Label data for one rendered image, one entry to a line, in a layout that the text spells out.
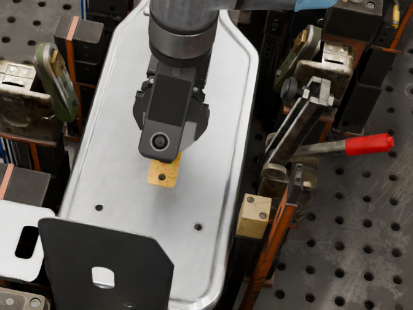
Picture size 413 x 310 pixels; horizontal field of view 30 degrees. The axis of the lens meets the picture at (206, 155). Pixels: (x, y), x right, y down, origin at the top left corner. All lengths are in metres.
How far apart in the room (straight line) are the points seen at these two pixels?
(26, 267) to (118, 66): 0.33
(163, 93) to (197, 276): 0.24
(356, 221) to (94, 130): 0.54
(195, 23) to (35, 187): 0.36
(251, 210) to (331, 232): 0.44
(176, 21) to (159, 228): 0.30
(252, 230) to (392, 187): 0.52
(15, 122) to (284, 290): 0.52
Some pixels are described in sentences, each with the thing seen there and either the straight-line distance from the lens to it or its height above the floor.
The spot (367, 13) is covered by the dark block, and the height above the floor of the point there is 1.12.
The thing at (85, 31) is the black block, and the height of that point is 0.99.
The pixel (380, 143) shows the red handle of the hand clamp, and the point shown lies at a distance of 0.93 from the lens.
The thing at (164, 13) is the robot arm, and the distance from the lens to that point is 0.80.
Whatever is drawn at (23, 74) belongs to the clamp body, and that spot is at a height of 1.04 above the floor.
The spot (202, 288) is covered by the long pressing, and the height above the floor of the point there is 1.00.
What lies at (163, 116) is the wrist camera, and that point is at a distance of 0.87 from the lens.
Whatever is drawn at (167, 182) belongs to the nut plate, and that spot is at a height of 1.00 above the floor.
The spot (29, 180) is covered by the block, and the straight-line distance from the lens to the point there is 1.05.
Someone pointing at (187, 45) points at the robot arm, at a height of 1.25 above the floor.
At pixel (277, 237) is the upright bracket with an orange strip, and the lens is 0.93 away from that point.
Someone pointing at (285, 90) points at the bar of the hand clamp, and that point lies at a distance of 0.85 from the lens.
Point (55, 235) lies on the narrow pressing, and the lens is 0.65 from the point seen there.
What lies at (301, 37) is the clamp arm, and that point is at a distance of 1.06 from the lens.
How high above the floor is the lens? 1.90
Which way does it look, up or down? 59 degrees down
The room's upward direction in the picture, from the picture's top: 11 degrees clockwise
